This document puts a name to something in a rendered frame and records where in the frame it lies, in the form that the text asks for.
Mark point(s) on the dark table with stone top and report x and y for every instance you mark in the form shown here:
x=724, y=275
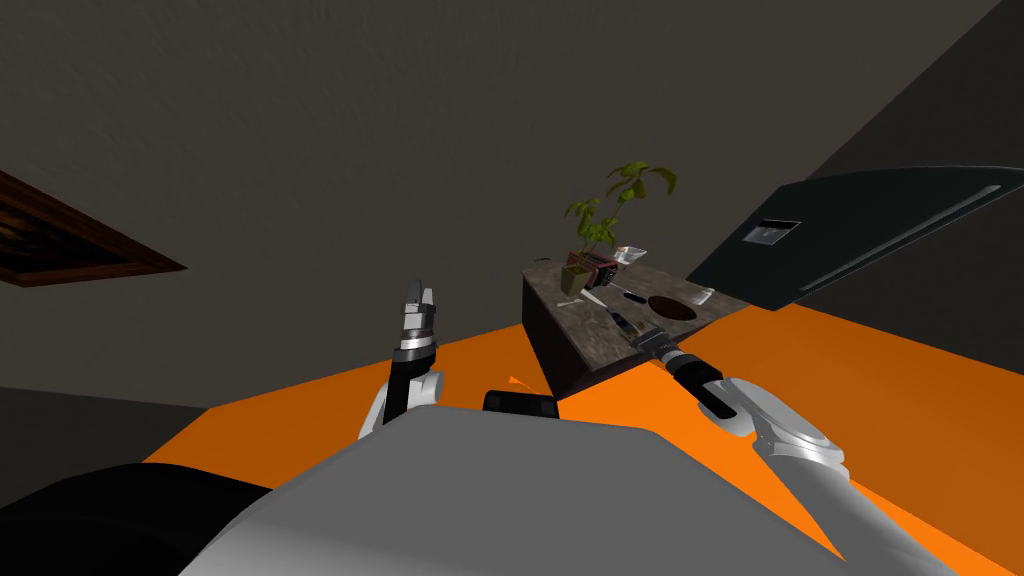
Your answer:
x=576, y=336

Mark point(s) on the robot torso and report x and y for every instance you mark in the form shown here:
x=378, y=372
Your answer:
x=480, y=496

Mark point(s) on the green potted plant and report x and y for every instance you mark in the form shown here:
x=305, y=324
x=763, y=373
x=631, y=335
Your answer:
x=596, y=228

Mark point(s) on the dark grey refrigerator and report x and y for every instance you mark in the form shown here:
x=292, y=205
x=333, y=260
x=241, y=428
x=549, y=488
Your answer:
x=864, y=232

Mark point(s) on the dark brown bowl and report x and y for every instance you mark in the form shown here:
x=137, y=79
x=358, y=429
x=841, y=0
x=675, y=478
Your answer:
x=672, y=308

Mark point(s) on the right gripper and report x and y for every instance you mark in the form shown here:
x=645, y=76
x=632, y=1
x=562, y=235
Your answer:
x=656, y=346

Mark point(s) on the small clear shaker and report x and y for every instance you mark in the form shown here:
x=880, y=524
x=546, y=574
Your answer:
x=704, y=297

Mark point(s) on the clear glass container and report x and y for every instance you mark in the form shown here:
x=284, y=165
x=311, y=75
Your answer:
x=630, y=254

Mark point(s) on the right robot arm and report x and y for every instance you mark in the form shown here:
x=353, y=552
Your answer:
x=800, y=448

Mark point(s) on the brown framed picture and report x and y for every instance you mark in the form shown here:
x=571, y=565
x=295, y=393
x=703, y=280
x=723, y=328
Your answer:
x=56, y=248

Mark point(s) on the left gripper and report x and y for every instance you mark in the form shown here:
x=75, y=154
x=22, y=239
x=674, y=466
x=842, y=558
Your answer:
x=418, y=324

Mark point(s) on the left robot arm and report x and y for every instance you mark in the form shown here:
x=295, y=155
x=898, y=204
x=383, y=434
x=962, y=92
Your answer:
x=104, y=520

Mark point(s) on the red and black toaster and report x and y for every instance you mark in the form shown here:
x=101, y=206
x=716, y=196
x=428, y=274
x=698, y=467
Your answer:
x=600, y=272

